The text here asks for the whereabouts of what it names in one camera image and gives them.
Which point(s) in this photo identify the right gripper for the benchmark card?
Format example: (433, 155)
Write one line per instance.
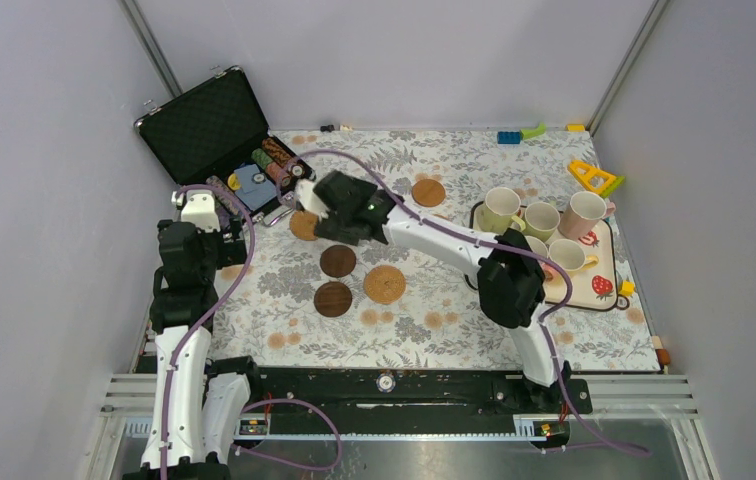
(330, 228)

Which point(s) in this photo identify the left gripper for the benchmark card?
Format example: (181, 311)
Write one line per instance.
(207, 226)

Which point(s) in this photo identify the dark wooden coaster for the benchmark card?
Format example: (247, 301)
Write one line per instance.
(332, 299)
(338, 261)

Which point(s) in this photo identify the woven rattan coaster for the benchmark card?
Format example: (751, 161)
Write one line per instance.
(302, 225)
(384, 284)

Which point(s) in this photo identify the light wooden coaster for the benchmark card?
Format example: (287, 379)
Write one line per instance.
(428, 192)

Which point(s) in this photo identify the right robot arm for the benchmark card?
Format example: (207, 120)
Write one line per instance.
(502, 268)

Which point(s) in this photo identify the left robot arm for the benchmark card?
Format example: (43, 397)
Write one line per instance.
(197, 403)

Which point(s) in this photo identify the black poker chip case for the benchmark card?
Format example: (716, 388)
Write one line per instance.
(217, 133)

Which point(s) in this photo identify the floral tablecloth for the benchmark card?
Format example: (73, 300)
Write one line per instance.
(269, 312)

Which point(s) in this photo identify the blue toy brick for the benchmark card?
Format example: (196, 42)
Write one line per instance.
(509, 137)

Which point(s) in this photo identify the light green ceramic mug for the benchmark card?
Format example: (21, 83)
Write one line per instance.
(541, 220)

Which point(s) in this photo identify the green toy block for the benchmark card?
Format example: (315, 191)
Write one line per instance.
(530, 133)

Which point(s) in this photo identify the pink ceramic mug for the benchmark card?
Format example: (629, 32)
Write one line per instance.
(584, 210)

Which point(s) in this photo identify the yellow toy triangle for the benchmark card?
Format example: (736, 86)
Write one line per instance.
(594, 179)

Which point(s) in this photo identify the strawberry print tray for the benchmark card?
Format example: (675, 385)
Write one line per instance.
(594, 288)

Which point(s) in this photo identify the yellow cube by tray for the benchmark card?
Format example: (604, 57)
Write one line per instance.
(626, 289)

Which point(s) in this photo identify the brown object table corner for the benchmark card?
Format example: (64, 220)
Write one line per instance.
(662, 355)

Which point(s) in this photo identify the pink handled mug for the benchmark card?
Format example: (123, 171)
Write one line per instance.
(537, 246)

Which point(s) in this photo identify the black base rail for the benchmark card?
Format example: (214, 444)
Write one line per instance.
(407, 402)

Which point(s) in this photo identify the yellow handled mug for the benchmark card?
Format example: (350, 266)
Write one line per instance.
(571, 256)

